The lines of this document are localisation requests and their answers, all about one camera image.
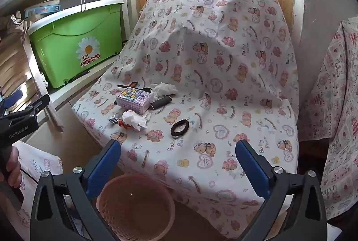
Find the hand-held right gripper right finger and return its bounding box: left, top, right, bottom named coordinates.
left=235, top=139, right=328, bottom=241

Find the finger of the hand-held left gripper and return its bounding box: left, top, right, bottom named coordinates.
left=0, top=94, right=51, bottom=122
left=0, top=89, right=23, bottom=115

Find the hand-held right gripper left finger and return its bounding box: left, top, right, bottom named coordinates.
left=30, top=139, right=121, bottom=241

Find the pink plastic wastebasket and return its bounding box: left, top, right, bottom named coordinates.
left=96, top=173, right=176, bottom=241

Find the white tissue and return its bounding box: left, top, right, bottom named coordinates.
left=152, top=83, right=179, bottom=99
left=122, top=110, right=152, bottom=132

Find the purple patterned tissue packet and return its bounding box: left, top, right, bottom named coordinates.
left=116, top=87, right=153, bottom=115

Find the black hair tie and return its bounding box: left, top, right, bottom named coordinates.
left=170, top=119, right=190, bottom=137

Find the black cylindrical roller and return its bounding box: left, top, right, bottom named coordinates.
left=149, top=95, right=172, bottom=110

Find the person's left hand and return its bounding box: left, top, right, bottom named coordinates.
left=0, top=146, right=22, bottom=183

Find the pile of wooden slats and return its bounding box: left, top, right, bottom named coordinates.
left=0, top=15, right=65, bottom=132

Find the pink-printed white cloth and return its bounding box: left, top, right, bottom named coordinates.
left=15, top=140, right=63, bottom=241

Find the green plastic storage box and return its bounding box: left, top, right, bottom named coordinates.
left=27, top=0, right=125, bottom=89

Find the black plastic spoon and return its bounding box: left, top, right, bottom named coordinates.
left=117, top=85, right=153, bottom=93

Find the stack of books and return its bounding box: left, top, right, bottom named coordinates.
left=24, top=0, right=61, bottom=21

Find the bear-printed white sheet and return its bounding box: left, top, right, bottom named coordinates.
left=71, top=0, right=301, bottom=239

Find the pink-printed patchwork cloth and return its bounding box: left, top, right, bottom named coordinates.
left=298, top=20, right=358, bottom=219

